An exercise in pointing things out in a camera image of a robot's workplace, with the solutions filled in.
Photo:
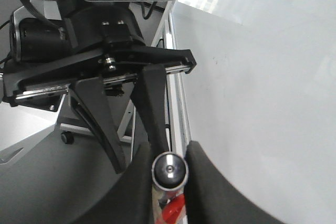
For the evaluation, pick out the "white perforated stand frame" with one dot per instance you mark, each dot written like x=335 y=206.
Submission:
x=106 y=41

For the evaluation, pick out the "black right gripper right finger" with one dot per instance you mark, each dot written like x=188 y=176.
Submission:
x=211 y=198

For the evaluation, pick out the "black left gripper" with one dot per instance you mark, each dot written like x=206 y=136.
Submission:
x=36 y=73

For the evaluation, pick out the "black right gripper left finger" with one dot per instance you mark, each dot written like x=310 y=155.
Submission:
x=130 y=199

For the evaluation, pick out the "red magnet taped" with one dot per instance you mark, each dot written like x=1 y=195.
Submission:
x=173 y=212

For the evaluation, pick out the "white black whiteboard marker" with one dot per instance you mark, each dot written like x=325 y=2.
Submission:
x=169 y=176

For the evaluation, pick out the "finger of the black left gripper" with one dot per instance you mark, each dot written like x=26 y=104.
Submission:
x=148 y=98

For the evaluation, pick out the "white whiteboard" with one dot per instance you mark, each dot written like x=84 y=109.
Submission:
x=261 y=99

